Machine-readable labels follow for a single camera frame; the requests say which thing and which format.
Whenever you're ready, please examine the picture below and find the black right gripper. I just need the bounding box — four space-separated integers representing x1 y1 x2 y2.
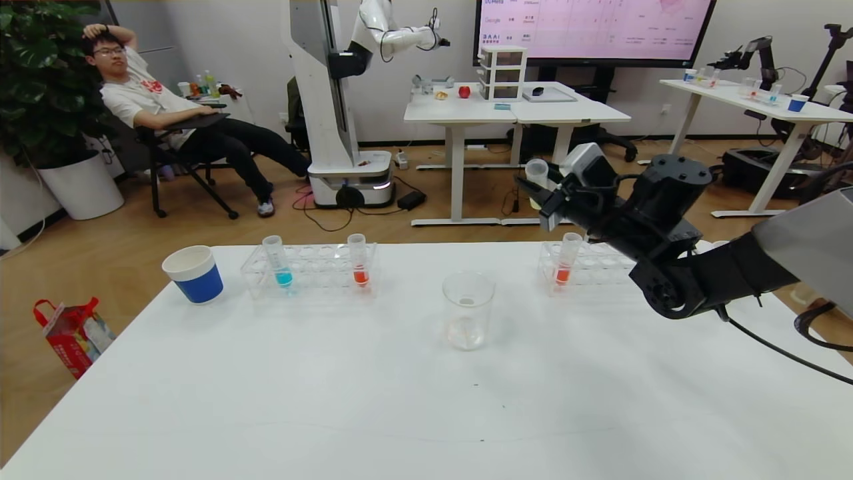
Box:
514 173 617 244

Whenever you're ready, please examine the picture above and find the clear graduated plastic test tube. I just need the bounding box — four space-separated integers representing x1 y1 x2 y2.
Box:
347 233 372 289
524 158 550 211

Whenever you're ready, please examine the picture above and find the black wheeled robot base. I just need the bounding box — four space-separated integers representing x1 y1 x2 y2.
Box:
713 149 830 203

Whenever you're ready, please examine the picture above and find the test tube with red liquid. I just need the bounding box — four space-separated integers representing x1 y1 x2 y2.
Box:
552 232 584 288

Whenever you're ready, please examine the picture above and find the clear acrylic test tube rack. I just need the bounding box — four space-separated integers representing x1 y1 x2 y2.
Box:
536 240 642 298
241 243 381 301

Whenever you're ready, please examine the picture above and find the clear glass beaker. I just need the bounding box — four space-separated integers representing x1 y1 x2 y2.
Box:
441 270 496 352

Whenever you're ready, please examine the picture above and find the test tube with blue liquid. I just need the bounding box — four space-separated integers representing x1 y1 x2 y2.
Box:
263 235 295 292

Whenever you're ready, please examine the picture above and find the black display stand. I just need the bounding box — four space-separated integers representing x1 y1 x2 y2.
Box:
506 67 638 165

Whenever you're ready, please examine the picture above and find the white standing desk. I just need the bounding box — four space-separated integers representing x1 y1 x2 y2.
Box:
501 83 631 227
403 83 520 228

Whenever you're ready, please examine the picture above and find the grey flat tray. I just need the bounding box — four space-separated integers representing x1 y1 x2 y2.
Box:
521 87 578 105

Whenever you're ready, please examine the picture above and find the white drawer organiser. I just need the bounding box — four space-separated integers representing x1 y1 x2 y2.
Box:
478 47 528 103

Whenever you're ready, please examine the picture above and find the grey desk container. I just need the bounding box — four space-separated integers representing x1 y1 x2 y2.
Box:
411 74 456 95

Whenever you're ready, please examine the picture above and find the long white lab desk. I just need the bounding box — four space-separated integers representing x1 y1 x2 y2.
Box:
636 79 853 219

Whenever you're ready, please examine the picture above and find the black tripod stand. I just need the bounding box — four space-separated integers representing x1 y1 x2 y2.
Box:
800 24 853 104

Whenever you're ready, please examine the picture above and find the black laptop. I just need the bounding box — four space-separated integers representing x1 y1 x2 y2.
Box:
163 113 233 133

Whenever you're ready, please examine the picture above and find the black office chair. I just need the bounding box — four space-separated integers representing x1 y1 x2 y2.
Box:
137 113 241 221

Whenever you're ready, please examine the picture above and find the seated person in white t-shirt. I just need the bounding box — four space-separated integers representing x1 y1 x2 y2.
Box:
81 23 311 219

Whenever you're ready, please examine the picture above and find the white plant pot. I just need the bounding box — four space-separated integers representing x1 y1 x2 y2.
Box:
37 150 126 222

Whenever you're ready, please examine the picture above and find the red gift bag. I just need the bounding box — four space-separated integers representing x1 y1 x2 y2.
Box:
33 297 117 381

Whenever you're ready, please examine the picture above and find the large green leafy plant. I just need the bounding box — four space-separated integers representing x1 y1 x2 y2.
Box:
0 0 124 171

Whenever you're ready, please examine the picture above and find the black under-desk cables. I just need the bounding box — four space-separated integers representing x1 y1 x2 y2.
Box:
500 143 534 218

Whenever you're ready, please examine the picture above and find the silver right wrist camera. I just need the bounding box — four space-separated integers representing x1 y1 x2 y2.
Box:
558 141 619 191

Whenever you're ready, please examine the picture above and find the large wall display screen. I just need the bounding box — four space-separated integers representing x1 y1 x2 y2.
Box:
472 0 718 69

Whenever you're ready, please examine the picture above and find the black floor cable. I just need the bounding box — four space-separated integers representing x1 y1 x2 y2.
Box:
303 193 401 234

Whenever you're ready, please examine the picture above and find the white pedestal robot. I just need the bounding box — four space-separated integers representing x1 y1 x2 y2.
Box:
283 0 451 211

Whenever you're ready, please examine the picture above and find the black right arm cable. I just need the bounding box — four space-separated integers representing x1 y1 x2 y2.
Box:
716 300 853 387

